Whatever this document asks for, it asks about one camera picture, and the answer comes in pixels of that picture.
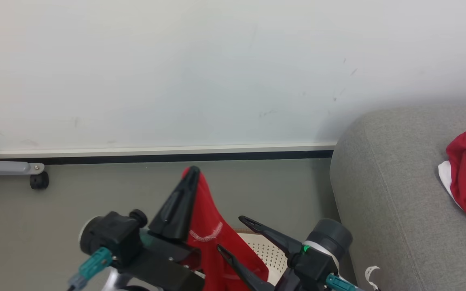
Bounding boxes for black caster wheel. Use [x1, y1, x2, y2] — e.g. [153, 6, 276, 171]
[30, 171, 50, 190]

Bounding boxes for teal plug left gripper cable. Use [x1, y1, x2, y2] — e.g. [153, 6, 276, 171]
[68, 247, 114, 291]

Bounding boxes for teal plug right gripper cable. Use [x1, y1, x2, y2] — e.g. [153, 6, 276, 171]
[325, 274, 360, 291]

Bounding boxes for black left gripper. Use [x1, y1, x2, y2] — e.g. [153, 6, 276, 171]
[79, 165, 202, 291]

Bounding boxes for grey fabric sofa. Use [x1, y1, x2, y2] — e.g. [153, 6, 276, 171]
[329, 106, 466, 291]

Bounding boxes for teal plug gripper cable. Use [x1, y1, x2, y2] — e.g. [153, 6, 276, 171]
[68, 247, 114, 291]
[325, 274, 360, 291]

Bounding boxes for white cable tag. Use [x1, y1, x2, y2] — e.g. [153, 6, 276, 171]
[365, 266, 380, 291]

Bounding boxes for red shorts with white print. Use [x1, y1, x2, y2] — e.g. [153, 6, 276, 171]
[181, 167, 269, 291]

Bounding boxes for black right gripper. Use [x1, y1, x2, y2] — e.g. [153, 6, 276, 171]
[216, 215, 354, 291]

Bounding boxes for grey metal stand leg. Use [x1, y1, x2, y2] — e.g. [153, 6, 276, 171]
[0, 150, 45, 177]

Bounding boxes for white and black baseboard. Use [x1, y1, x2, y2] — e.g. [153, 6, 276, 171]
[0, 142, 337, 165]

